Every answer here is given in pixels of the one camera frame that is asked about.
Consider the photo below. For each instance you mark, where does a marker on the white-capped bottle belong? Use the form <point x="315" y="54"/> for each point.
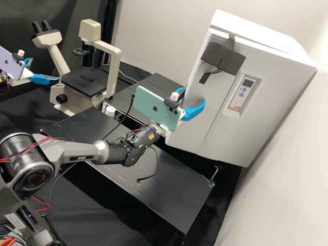
<point x="110" y="110"/>

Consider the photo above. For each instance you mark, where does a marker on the left wrist camera phone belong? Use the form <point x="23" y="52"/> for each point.
<point x="10" y="64"/>

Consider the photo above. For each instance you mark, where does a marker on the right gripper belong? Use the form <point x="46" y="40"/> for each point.
<point x="181" y="116"/>

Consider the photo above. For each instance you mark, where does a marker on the cream microscope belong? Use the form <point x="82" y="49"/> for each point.
<point x="112" y="66"/>

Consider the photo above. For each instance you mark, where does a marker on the wrist camera phone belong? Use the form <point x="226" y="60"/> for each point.
<point x="10" y="64"/>
<point x="153" y="106"/>

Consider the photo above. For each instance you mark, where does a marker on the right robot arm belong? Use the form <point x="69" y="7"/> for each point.
<point x="77" y="152"/>

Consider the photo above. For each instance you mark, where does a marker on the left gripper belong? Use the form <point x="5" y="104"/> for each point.
<point x="25" y="75"/>

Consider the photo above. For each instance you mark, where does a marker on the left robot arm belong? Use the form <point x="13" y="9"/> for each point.
<point x="3" y="80"/>

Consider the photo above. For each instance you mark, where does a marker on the right wrist camera phone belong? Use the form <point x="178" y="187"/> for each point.
<point x="153" y="106"/>

